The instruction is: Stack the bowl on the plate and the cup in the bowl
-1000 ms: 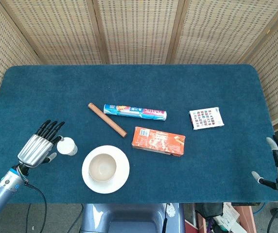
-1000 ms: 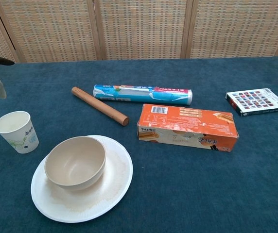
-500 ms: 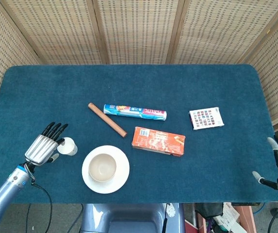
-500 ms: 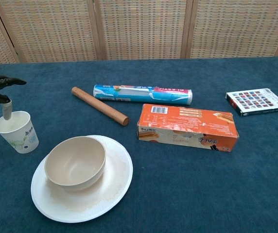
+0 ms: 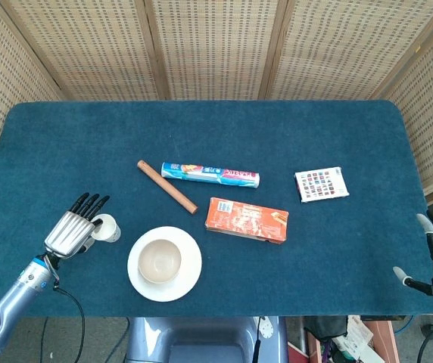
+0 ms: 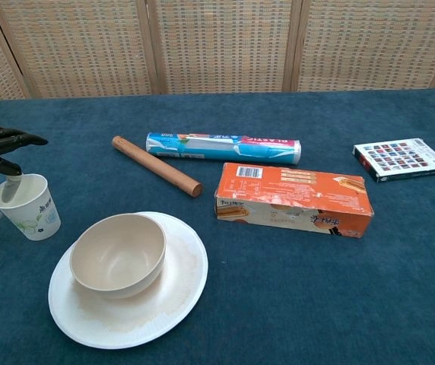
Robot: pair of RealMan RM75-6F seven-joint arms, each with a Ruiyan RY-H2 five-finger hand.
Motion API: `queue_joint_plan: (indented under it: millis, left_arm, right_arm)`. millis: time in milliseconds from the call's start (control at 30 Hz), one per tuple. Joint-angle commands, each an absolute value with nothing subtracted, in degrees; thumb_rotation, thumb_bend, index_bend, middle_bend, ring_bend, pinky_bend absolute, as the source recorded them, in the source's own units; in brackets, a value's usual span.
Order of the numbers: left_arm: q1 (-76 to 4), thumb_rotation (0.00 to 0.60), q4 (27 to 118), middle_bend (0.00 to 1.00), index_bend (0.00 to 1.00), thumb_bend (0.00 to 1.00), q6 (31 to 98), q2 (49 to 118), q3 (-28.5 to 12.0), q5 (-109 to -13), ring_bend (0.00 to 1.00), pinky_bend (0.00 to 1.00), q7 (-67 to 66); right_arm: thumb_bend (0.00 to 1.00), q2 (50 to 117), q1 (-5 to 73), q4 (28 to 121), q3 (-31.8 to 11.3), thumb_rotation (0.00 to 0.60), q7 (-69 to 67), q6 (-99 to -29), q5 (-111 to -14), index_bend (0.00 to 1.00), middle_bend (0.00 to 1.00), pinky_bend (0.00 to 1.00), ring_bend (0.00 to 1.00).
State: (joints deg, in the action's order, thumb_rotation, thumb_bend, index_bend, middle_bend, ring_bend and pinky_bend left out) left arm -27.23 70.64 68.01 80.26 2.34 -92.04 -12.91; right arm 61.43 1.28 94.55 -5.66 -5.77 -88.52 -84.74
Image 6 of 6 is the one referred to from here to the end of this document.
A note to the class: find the white printed paper cup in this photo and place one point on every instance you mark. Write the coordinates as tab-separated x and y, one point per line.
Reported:
37	220

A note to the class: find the beige bowl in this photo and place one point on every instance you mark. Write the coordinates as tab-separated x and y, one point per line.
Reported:
118	258

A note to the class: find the brown wooden rolling pin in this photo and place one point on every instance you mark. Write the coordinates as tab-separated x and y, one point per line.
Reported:
156	167

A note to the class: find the blue plastic wrap roll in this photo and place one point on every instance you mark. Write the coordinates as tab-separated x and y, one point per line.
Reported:
217	148

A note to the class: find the white paper plate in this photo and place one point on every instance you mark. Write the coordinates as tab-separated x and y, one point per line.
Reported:
175	292

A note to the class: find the woven rattan folding screen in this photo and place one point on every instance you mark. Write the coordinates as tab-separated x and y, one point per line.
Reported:
221	42

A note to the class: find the orange biscuit box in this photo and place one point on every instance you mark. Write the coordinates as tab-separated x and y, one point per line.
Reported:
293	197

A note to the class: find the dark blue table cloth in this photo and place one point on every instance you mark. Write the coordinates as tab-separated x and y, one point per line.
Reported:
316	285

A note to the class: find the card box with coloured squares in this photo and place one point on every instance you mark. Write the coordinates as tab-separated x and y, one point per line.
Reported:
400	157

